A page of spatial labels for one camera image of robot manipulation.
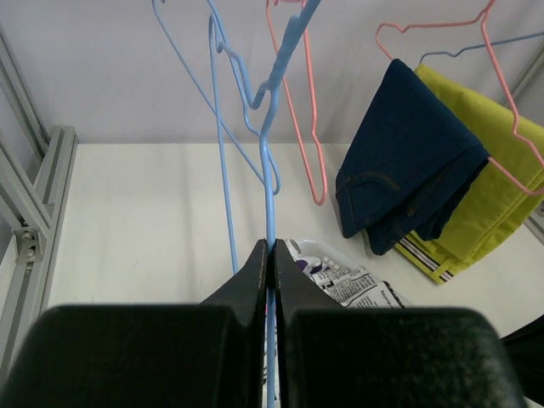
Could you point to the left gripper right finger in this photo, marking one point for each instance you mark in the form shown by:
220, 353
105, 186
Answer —
332, 356

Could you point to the pink hanger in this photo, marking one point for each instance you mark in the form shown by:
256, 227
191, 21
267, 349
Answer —
511, 74
302, 104

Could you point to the purple camouflage trousers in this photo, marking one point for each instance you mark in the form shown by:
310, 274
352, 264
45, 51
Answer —
310, 265

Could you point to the navy blue trousers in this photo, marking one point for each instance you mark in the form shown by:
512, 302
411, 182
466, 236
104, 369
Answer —
409, 165

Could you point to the white plastic basket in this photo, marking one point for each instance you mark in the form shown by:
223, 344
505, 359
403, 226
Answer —
330, 256

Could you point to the light blue hanger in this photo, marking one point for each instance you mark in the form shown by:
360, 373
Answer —
457, 53
292, 35
221, 106

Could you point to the olive yellow trousers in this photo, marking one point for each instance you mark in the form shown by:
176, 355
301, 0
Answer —
494, 208

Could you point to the grey white printed trousers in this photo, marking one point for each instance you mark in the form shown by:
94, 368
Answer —
358, 289

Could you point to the aluminium frame left struts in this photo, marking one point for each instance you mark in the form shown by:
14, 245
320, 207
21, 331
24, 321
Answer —
33, 200

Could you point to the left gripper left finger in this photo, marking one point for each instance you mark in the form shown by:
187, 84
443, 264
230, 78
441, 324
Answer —
209, 354

